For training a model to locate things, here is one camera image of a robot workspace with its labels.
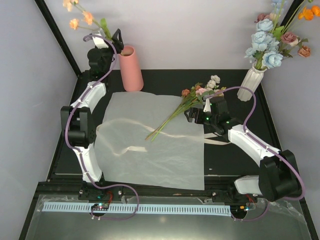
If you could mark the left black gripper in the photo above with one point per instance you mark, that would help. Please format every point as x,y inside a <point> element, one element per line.
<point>120,44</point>

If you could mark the white flower bouquet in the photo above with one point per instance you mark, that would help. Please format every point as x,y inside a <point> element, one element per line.
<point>136,143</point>

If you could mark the left circuit board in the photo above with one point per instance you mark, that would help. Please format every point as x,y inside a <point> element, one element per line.
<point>98,207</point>

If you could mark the cream printed ribbon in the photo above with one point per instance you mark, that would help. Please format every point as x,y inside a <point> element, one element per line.
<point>206,137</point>

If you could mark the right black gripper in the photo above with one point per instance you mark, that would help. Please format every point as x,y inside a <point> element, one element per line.
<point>193,110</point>

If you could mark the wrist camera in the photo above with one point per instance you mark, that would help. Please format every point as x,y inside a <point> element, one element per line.
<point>99,42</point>
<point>207,106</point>

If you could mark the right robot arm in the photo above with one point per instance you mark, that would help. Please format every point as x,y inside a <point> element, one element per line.
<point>277,177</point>

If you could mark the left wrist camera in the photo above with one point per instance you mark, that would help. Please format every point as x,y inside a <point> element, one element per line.
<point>99,42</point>

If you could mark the right circuit board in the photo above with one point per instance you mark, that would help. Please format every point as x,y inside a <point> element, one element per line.
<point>242,208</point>

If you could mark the right black frame post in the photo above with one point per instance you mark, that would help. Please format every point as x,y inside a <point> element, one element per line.
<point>291,12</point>

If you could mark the circuit board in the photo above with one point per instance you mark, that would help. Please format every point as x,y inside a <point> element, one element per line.
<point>98,207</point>
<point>242,208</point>

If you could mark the rust orange rose stem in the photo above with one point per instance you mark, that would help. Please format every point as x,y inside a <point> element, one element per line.
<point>190,98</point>

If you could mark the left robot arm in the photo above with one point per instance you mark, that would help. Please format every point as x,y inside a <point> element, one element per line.
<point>77,122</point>

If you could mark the orange poppy flower stem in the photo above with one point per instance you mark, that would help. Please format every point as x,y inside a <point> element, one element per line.
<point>92,23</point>

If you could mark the left black frame post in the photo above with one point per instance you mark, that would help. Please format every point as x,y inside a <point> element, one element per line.
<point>42,6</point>

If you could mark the black aluminium rail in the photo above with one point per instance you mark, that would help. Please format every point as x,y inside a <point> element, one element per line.
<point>212,184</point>

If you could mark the blue and pink flower arrangement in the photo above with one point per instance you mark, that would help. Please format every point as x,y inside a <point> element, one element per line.
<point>273,42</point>

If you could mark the white slotted cable duct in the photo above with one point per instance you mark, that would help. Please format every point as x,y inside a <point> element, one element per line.
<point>152,209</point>

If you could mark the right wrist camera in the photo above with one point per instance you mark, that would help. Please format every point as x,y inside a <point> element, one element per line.
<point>207,106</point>

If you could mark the pink peony flower stem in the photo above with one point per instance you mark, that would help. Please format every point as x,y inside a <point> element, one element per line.
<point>204,91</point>

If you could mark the black frame post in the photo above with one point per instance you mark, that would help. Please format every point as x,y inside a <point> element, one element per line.
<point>291,12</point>
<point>42,6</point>

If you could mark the pink cylindrical vase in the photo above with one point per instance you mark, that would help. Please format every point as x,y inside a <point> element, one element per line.
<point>130,70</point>

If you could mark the white ribbed vase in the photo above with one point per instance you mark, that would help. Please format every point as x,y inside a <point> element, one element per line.
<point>251,81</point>

